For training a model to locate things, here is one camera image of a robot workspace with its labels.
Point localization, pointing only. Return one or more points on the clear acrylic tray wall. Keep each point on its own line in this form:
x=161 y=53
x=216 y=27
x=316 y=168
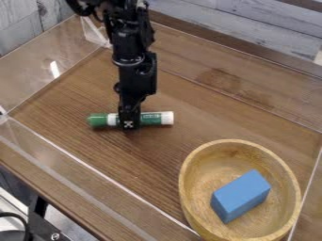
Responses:
x=112 y=178

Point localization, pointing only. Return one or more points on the brown wooden bowl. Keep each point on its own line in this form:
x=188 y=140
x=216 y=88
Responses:
x=209 y=167

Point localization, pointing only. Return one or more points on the black metal table leg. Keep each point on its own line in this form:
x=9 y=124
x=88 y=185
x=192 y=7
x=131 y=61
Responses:
x=38 y=206

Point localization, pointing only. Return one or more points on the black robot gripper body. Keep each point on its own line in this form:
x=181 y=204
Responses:
x=137 y=81

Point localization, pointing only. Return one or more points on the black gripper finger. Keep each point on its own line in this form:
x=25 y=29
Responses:
x=128 y=116

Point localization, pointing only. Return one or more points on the green Expo marker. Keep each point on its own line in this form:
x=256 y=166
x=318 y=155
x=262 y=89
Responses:
x=99 y=120

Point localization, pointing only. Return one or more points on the blue foam block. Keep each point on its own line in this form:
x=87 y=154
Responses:
x=239 y=196

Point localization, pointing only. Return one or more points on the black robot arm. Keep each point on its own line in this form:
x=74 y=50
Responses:
x=129 y=32

